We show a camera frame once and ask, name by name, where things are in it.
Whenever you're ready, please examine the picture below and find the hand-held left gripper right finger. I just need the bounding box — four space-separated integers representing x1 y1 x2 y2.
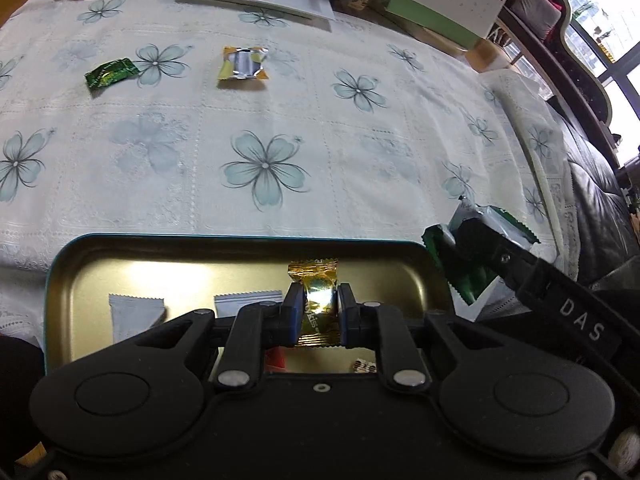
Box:
336 282 543 394

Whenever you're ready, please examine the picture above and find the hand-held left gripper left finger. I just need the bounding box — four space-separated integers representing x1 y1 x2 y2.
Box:
102 282 306 394

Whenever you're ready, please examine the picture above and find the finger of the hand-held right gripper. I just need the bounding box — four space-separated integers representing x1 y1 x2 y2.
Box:
456 219 540 301

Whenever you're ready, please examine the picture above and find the gold foil candy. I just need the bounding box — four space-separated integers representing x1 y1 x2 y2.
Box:
287 258 346 348

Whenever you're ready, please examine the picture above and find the green white snack packet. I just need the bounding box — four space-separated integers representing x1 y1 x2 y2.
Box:
422 197 542 308

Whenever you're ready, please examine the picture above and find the white pink-striped snack packet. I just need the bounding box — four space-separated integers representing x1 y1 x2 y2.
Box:
214 290 285 319

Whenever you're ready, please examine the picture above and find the gold metal tray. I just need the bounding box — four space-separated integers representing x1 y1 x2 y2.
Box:
44 234 456 376

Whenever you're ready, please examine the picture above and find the grey snack packet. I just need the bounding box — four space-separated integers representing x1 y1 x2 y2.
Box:
108 294 167 345

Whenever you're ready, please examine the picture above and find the black leather sofa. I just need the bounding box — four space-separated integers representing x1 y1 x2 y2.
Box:
547 95 640 291

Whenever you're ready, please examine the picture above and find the white floral tablecloth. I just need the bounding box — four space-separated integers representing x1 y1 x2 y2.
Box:
0 0 566 341

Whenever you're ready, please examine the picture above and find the grey cushion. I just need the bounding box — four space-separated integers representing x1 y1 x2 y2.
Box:
510 0 563 31

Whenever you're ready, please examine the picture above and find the yellow silver snack packet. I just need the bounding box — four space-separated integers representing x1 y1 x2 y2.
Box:
217 46 271 82

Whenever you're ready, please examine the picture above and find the window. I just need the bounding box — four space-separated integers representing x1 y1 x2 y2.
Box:
565 0 640 126

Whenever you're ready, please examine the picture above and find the green foil candy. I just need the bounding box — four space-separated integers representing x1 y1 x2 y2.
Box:
84 57 141 93

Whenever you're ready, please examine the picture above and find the curved wooden furniture frame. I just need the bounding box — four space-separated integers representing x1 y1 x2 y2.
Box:
500 0 640 171

